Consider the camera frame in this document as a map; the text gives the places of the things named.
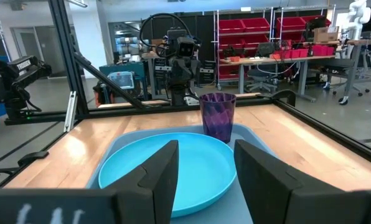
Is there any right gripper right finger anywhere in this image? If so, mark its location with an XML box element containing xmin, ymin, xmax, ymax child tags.
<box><xmin>233</xmin><ymin>139</ymin><xmax>371</xmax><ymax>224</ymax></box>

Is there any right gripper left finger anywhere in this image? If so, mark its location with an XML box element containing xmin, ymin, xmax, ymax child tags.
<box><xmin>106</xmin><ymin>139</ymin><xmax>180</xmax><ymax>224</ymax></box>

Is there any blue plastic plate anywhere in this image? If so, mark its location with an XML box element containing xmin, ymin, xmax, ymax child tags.
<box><xmin>98</xmin><ymin>132</ymin><xmax>238</xmax><ymax>218</ymax></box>

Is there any blue plastic tray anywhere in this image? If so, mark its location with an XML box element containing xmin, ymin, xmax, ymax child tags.
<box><xmin>85</xmin><ymin>123</ymin><xmax>278</xmax><ymax>224</ymax></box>

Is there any purple faceted plastic cup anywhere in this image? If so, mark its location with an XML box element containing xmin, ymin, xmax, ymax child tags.
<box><xmin>199</xmin><ymin>92</ymin><xmax>237</xmax><ymax>144</ymax></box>

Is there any blue equipment cart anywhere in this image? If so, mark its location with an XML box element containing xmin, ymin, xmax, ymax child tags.
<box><xmin>98</xmin><ymin>62</ymin><xmax>149</xmax><ymax>101</ymax></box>

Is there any red plastic storage bin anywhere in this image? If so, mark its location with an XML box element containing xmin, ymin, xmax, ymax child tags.
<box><xmin>241</xmin><ymin>17</ymin><xmax>271</xmax><ymax>32</ymax></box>
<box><xmin>218</xmin><ymin>19</ymin><xmax>245</xmax><ymax>34</ymax></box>
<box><xmin>276</xmin><ymin>17</ymin><xmax>306</xmax><ymax>31</ymax></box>
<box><xmin>302</xmin><ymin>14</ymin><xmax>332</xmax><ymax>27</ymax></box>

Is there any light blue screen device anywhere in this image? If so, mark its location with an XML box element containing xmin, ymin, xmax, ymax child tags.
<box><xmin>107</xmin><ymin>71</ymin><xmax>135</xmax><ymax>90</ymax></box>

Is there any grey office chair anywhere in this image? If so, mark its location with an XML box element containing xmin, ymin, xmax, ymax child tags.
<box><xmin>246</xmin><ymin>68</ymin><xmax>279</xmax><ymax>93</ymax></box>

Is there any wooden top workbench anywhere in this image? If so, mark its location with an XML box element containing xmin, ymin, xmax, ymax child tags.
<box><xmin>218</xmin><ymin>54</ymin><xmax>336</xmax><ymax>103</ymax></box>

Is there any orange shop vacuum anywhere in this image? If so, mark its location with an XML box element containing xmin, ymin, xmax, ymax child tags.
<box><xmin>93</xmin><ymin>82</ymin><xmax>115</xmax><ymax>107</ymax></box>

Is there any black table edge clamp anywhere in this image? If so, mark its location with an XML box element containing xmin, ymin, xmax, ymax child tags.
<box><xmin>271</xmin><ymin>89</ymin><xmax>297</xmax><ymax>107</ymax></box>
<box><xmin>17</xmin><ymin>151</ymin><xmax>49</xmax><ymax>167</ymax></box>

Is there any brown cardboard box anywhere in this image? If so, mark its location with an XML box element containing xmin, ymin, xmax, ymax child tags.
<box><xmin>313</xmin><ymin>26</ymin><xmax>340</xmax><ymax>44</ymax></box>

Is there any grey rolling table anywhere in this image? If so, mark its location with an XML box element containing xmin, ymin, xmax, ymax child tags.
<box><xmin>324</xmin><ymin>39</ymin><xmax>371</xmax><ymax>106</ymax></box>

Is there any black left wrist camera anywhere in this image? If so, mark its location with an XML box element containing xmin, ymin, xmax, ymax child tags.
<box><xmin>176</xmin><ymin>36</ymin><xmax>197</xmax><ymax>59</ymax></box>

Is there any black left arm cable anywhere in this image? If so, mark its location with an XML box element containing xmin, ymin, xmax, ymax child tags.
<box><xmin>139</xmin><ymin>12</ymin><xmax>194</xmax><ymax>49</ymax></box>

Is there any wire shelf with red bins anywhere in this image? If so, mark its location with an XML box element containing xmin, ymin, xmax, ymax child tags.
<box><xmin>213</xmin><ymin>6</ymin><xmax>336</xmax><ymax>91</ymax></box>

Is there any silver metal bracket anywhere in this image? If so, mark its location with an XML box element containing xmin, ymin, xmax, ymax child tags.
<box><xmin>63</xmin><ymin>91</ymin><xmax>78</xmax><ymax>133</ymax></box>

